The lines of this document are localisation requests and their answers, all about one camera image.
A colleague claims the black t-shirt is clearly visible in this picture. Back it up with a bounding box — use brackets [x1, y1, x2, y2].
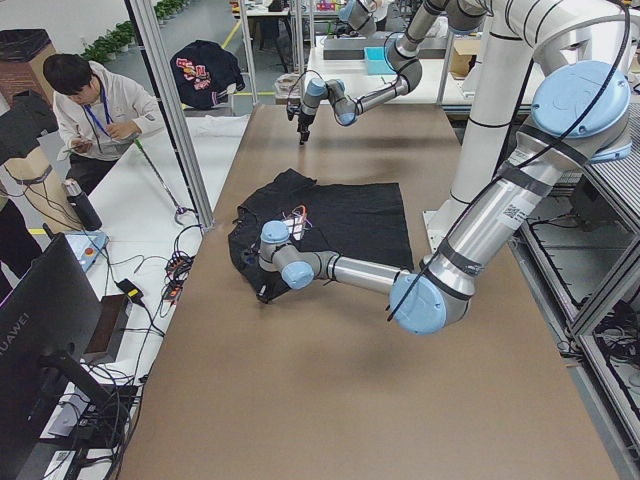
[228, 169, 414, 300]

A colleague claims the aluminium frame post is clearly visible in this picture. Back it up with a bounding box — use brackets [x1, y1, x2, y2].
[125, 0, 215, 232]

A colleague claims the dark varsity jacket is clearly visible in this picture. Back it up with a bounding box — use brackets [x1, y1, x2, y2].
[169, 40, 245, 110]

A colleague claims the black Huawei monitor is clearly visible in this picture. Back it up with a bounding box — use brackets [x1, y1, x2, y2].
[1, 234, 113, 479]

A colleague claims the black power adapter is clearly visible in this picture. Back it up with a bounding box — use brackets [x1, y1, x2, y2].
[116, 279, 143, 304]

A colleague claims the grabber stick tool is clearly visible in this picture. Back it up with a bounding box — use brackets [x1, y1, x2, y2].
[134, 138, 196, 226]

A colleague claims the dark wooden box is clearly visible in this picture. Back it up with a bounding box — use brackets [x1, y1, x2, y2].
[83, 293, 133, 364]

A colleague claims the blue teach pendant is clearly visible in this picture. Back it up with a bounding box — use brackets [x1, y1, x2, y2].
[64, 231, 109, 272]

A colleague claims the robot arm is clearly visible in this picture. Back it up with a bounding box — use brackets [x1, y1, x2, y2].
[287, 1, 487, 145]
[259, 60, 631, 335]

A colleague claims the blue plastic tray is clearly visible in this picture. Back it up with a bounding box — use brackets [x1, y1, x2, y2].
[363, 46, 395, 76]

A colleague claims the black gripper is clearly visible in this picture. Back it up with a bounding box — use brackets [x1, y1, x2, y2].
[256, 283, 273, 302]
[297, 112, 312, 145]

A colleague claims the seated person white hoodie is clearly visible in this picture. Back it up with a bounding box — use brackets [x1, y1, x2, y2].
[43, 53, 165, 194]

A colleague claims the black water bottle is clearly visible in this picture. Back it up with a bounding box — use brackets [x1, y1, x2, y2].
[63, 178, 102, 231]

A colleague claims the brown cardboard bin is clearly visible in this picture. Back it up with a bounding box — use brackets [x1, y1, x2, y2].
[1, 28, 56, 106]

